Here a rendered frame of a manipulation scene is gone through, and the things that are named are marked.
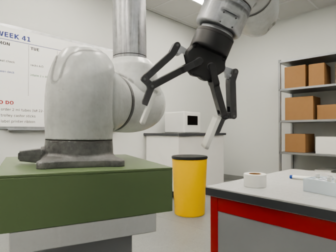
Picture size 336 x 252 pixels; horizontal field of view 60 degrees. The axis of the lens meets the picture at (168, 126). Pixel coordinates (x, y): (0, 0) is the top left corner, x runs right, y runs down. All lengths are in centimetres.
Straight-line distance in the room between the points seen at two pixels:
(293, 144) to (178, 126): 171
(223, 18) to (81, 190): 41
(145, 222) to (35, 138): 301
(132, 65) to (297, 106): 398
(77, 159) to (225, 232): 53
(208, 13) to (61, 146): 40
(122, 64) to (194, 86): 458
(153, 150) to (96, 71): 369
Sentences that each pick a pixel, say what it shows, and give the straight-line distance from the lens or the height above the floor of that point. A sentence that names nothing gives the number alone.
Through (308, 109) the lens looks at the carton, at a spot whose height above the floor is 123.
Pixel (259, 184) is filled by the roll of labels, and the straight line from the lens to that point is 96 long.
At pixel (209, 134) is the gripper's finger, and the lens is 58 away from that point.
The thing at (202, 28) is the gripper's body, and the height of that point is 112.
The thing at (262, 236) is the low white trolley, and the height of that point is 65.
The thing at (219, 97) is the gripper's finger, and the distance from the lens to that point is 57.
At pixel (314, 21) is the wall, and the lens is 530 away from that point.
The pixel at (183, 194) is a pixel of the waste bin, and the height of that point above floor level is 25.
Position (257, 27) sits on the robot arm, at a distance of 72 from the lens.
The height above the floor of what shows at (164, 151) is 64.
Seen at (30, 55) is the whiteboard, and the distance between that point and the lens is 363.
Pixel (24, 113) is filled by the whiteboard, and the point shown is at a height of 112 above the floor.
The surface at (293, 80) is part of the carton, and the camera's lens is 472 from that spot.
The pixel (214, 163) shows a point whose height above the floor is 43.
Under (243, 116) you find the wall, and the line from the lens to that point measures 553.
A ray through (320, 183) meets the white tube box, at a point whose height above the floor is 79.
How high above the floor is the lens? 94
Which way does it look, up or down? 1 degrees up
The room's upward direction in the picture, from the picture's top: straight up
